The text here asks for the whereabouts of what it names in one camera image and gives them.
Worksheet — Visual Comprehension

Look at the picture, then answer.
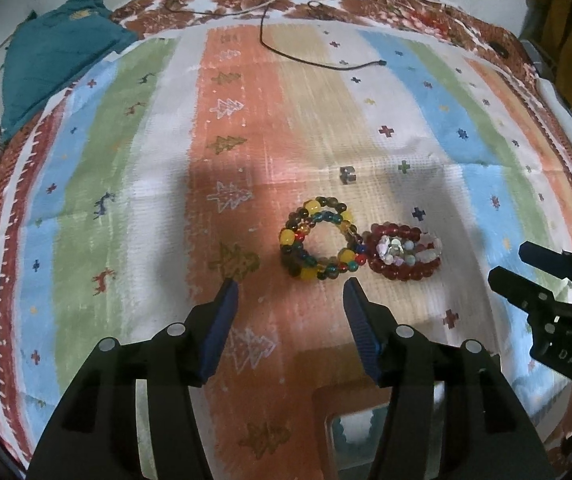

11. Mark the striped printed mat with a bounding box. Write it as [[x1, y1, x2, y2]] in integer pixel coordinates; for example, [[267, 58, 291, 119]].
[[0, 22, 572, 461]]

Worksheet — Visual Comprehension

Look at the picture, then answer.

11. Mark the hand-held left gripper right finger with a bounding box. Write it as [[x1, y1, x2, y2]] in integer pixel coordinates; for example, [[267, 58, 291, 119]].
[[342, 276, 552, 480]]

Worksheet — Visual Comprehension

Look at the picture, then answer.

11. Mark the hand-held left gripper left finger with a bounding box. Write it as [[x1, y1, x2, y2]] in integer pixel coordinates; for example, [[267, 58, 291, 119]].
[[26, 278, 240, 480]]

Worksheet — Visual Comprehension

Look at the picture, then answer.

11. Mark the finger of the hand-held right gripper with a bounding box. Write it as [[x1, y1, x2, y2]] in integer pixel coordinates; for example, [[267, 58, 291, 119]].
[[487, 267, 572, 328], [519, 241, 572, 306]]

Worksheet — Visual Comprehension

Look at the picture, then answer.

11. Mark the dark red bead bracelet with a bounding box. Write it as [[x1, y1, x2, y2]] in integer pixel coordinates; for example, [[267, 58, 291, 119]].
[[363, 222, 444, 282]]

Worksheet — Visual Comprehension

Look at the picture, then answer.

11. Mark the white plastic bar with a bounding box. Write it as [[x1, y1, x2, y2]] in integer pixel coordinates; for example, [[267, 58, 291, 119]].
[[536, 77, 572, 166]]

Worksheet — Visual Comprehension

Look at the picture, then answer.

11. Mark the striped patterned rug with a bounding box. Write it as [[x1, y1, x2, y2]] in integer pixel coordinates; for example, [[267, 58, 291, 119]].
[[0, 0, 572, 480]]

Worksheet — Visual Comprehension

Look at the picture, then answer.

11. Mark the teal cloth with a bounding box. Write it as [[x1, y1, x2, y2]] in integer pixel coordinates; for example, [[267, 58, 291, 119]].
[[0, 0, 139, 136]]

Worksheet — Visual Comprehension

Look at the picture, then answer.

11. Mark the metal tray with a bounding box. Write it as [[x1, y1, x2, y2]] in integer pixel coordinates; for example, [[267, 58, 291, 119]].
[[312, 385, 397, 480]]

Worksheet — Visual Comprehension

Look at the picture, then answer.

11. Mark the light blue bead bracelet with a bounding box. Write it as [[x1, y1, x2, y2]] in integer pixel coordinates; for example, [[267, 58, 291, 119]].
[[333, 407, 384, 461]]

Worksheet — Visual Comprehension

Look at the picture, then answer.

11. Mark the multicolour bead bracelet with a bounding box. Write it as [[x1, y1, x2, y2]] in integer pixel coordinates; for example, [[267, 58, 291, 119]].
[[279, 196, 367, 283]]

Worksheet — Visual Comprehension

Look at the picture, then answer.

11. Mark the long black cable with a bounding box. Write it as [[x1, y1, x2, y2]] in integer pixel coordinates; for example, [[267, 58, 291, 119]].
[[259, 0, 387, 69]]

